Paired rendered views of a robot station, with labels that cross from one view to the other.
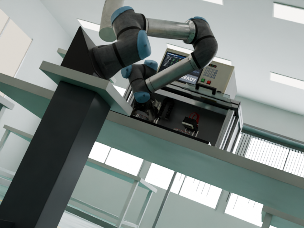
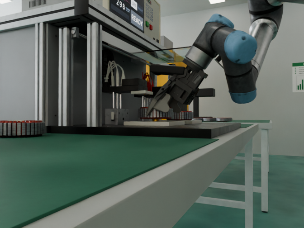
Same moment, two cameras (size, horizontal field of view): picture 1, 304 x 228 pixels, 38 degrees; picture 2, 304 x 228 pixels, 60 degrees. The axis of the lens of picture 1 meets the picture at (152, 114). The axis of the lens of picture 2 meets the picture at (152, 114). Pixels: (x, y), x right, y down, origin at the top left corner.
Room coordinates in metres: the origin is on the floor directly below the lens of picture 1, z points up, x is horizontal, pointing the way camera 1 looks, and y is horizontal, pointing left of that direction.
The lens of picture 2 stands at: (2.37, 0.89, 0.80)
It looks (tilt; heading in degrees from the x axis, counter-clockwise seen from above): 1 degrees up; 275
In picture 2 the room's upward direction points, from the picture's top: straight up
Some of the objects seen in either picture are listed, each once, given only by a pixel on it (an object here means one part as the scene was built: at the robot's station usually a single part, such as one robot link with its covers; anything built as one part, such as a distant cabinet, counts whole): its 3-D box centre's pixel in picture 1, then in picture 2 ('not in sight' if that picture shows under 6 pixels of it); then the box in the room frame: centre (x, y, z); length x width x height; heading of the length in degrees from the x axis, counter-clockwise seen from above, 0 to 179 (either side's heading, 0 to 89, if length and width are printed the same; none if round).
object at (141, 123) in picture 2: not in sight; (155, 123); (2.44, 0.04, 0.78); 0.15 x 0.15 x 0.01; 71
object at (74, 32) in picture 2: not in sight; (126, 54); (2.56, -0.13, 1.04); 0.62 x 0.02 x 0.03; 71
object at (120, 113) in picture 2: not in sight; (117, 116); (2.57, -0.01, 0.80); 0.08 x 0.05 x 0.06; 71
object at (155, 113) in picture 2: (141, 120); (155, 112); (2.44, 0.04, 0.81); 0.11 x 0.11 x 0.04
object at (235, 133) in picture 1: (229, 147); not in sight; (2.67, -0.52, 0.91); 0.28 x 0.03 x 0.32; 161
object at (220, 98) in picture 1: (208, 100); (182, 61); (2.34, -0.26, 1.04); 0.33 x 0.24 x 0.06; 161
